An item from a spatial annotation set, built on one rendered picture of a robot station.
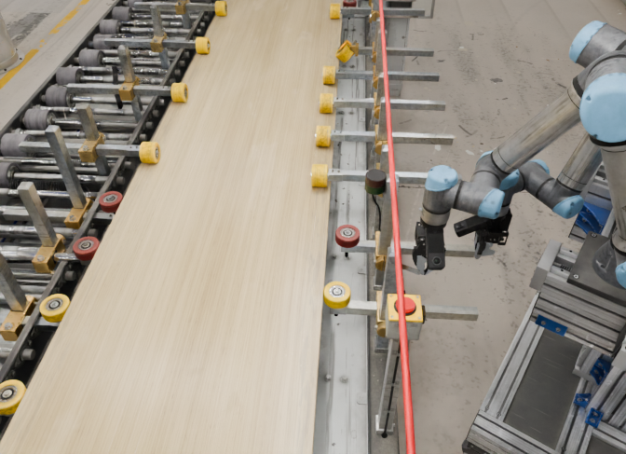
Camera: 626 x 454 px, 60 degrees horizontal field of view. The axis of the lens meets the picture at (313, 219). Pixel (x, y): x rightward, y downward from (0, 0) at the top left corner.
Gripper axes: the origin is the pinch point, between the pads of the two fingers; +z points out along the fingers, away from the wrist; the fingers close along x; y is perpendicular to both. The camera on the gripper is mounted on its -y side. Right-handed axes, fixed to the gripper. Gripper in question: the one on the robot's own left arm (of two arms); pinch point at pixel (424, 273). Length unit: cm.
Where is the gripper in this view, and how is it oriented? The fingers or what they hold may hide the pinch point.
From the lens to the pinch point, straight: 162.3
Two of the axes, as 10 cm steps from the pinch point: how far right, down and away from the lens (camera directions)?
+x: -10.0, -0.4, 0.5
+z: 0.0, 7.4, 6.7
